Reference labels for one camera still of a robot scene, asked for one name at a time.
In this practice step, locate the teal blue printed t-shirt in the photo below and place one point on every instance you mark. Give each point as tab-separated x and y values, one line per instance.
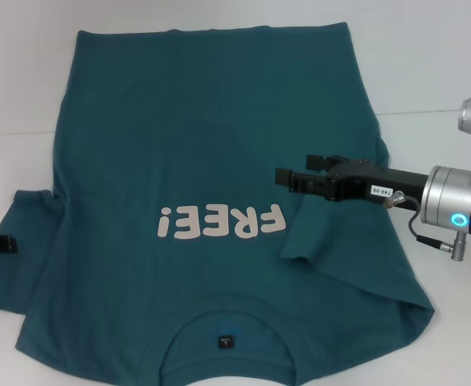
219	100

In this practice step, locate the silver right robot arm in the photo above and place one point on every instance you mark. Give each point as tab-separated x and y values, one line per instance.
452	197

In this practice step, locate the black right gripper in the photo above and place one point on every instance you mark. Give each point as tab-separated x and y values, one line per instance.
376	183

